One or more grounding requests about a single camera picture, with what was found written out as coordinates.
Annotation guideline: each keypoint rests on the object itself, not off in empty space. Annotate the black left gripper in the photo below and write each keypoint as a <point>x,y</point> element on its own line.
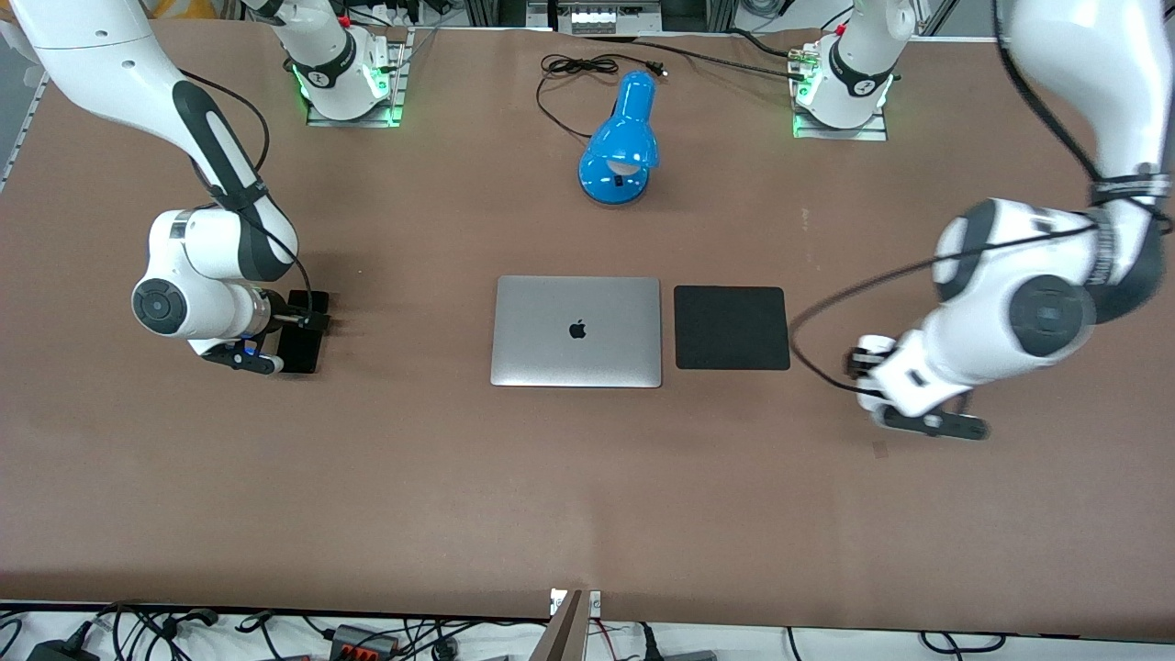
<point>855,365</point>

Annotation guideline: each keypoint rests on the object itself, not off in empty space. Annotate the aluminium frame profile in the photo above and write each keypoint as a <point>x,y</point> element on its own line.
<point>20,128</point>

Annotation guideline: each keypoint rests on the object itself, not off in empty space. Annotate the black smartphone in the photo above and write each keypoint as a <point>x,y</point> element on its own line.
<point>301,353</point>

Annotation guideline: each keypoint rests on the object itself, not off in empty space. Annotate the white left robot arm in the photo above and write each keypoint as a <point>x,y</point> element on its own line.
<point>1083,55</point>

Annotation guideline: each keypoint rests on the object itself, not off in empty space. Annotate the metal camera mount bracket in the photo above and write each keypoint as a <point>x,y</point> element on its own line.
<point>571,629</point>

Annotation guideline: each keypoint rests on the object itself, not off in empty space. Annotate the white computer mouse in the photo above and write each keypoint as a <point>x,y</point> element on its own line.
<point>875,346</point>

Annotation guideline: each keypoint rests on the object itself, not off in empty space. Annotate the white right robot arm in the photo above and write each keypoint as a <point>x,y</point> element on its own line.
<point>92,64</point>

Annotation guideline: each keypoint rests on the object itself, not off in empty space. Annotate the silver laptop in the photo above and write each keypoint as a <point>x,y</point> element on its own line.
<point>576,330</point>

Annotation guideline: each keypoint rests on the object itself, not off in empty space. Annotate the black orange connector box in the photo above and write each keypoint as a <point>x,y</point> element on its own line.
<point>363,640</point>

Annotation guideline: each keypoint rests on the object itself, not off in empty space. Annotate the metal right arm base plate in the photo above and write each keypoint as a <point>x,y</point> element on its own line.
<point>393,92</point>

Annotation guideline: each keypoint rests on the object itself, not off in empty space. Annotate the white power strip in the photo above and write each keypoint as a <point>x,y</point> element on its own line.
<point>601,16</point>

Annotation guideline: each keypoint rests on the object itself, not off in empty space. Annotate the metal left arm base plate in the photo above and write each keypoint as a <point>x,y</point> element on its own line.
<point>877,133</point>

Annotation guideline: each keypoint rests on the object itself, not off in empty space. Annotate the black power adapter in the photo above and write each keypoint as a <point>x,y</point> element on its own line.
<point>60,651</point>

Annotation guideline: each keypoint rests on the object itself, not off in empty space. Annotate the blue desk lamp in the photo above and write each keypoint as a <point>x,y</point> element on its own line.
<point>620,147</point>

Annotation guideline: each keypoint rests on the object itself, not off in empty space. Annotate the black mouse pad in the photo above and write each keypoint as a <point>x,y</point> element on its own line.
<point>732,328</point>

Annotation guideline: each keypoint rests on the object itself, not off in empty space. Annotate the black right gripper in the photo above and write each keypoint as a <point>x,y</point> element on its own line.
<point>296,321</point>

